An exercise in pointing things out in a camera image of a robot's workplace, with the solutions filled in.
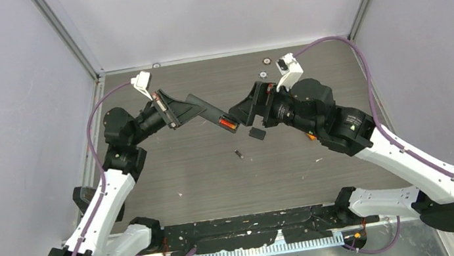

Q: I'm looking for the orange plastic handle tool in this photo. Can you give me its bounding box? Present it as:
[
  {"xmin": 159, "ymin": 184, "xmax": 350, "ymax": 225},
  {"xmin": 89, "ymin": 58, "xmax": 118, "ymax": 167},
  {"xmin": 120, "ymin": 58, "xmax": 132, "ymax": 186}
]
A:
[{"xmin": 306, "ymin": 133, "xmax": 316, "ymax": 140}]

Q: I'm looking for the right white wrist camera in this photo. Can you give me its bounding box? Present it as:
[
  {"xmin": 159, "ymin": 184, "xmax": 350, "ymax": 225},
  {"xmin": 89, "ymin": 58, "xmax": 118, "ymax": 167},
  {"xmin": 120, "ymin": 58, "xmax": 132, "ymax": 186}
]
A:
[{"xmin": 275, "ymin": 53, "xmax": 304, "ymax": 91}]

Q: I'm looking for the red ringed table screw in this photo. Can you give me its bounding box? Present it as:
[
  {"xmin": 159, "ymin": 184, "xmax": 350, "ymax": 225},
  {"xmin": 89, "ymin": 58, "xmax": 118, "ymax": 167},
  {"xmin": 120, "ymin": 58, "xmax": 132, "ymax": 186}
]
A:
[{"xmin": 262, "ymin": 58, "xmax": 271, "ymax": 65}]

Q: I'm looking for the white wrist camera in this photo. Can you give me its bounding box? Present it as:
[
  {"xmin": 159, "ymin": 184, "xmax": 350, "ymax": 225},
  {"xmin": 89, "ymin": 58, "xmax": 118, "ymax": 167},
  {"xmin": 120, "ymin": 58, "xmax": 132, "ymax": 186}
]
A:
[
  {"xmin": 275, "ymin": 53, "xmax": 304, "ymax": 91},
  {"xmin": 130, "ymin": 71, "xmax": 153, "ymax": 101}
]

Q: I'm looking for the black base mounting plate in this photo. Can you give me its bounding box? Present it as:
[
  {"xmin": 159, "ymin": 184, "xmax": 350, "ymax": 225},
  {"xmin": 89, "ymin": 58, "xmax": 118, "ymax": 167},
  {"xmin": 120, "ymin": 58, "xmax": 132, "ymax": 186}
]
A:
[{"xmin": 158, "ymin": 204, "xmax": 379, "ymax": 256}]

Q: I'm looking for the black remote control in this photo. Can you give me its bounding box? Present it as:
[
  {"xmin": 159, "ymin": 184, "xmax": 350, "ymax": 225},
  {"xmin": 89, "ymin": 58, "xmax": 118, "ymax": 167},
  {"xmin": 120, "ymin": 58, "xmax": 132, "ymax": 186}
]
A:
[{"xmin": 186, "ymin": 94, "xmax": 239, "ymax": 134}]

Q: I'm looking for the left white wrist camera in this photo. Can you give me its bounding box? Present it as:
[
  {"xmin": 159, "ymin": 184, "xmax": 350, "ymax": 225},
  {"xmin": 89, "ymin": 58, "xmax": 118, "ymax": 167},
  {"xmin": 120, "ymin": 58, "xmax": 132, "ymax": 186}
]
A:
[{"xmin": 130, "ymin": 71, "xmax": 153, "ymax": 101}]

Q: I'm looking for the black battery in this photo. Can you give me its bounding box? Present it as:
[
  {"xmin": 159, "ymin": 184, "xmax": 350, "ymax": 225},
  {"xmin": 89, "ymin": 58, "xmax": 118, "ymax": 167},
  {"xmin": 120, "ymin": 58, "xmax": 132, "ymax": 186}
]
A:
[{"xmin": 235, "ymin": 150, "xmax": 244, "ymax": 159}]

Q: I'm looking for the black battery compartment cover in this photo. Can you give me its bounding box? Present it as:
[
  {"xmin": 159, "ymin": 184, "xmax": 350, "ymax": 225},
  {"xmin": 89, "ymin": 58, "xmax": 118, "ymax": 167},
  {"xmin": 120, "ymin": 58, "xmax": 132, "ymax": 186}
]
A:
[{"xmin": 248, "ymin": 127, "xmax": 266, "ymax": 140}]

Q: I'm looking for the dark clear plastic box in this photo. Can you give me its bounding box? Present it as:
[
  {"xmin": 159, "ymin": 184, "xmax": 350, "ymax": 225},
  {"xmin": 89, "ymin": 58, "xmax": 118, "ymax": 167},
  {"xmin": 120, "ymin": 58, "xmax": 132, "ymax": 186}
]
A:
[{"xmin": 70, "ymin": 181, "xmax": 128, "ymax": 228}]

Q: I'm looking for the purple cable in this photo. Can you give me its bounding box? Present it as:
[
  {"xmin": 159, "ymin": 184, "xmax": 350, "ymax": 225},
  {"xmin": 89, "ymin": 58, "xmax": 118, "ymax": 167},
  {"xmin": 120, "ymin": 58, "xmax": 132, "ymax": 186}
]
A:
[
  {"xmin": 292, "ymin": 20, "xmax": 454, "ymax": 238},
  {"xmin": 40, "ymin": 79, "xmax": 157, "ymax": 256}
]

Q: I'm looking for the silver table screw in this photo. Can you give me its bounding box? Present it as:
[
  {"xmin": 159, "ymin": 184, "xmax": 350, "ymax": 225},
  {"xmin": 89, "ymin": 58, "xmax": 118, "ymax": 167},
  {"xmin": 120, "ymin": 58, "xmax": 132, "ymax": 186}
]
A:
[{"xmin": 259, "ymin": 72, "xmax": 268, "ymax": 79}]

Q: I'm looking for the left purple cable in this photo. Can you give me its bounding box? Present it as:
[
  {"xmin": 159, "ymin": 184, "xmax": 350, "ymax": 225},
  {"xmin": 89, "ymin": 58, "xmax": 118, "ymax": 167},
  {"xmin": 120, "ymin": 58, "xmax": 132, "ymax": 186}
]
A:
[{"xmin": 40, "ymin": 79, "xmax": 157, "ymax": 256}]

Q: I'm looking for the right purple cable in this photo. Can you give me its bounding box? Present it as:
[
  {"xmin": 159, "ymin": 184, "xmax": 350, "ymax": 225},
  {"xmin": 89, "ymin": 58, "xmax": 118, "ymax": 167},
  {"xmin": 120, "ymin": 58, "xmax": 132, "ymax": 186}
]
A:
[{"xmin": 292, "ymin": 20, "xmax": 454, "ymax": 238}]

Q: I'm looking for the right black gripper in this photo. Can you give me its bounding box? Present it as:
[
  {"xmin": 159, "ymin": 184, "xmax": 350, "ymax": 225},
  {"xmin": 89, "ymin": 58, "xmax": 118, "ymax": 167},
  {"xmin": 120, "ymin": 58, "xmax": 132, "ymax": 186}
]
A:
[{"xmin": 224, "ymin": 74, "xmax": 321, "ymax": 148}]

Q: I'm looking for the ribbed aluminium front rail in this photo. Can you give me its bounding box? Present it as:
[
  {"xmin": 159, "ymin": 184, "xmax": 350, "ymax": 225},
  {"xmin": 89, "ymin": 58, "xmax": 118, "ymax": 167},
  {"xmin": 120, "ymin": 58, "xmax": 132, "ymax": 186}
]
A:
[{"xmin": 194, "ymin": 232, "xmax": 346, "ymax": 256}]

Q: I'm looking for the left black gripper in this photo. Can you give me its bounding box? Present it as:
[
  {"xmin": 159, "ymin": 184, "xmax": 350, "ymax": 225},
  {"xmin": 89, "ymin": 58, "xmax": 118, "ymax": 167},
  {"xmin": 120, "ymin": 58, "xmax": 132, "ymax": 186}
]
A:
[{"xmin": 124, "ymin": 83, "xmax": 210, "ymax": 146}]

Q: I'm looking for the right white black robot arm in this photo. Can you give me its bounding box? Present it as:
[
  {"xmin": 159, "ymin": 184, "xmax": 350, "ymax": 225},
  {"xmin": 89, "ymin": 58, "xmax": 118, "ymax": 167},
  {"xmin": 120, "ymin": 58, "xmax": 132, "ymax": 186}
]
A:
[{"xmin": 229, "ymin": 78, "xmax": 454, "ymax": 232}]

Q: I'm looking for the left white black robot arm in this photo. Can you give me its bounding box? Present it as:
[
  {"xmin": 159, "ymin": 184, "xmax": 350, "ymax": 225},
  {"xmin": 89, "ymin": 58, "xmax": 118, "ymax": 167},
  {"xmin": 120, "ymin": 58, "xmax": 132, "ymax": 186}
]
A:
[{"xmin": 48, "ymin": 90, "xmax": 206, "ymax": 256}]

